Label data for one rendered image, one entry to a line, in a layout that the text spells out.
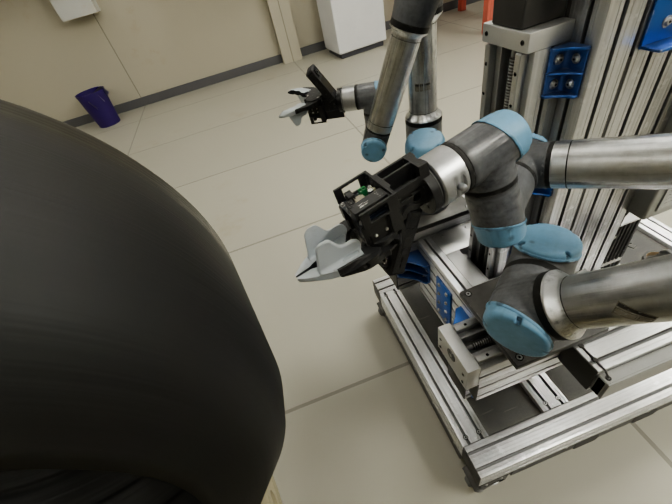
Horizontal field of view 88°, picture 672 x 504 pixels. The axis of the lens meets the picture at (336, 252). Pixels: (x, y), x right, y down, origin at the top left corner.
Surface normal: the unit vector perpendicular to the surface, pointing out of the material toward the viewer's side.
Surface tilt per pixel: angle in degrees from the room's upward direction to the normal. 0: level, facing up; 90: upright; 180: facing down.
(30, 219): 54
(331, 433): 0
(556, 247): 8
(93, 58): 90
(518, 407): 0
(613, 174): 85
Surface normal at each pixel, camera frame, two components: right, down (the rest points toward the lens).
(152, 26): 0.29, 0.61
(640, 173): -0.59, 0.59
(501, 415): -0.20, -0.71
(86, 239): 0.71, -0.59
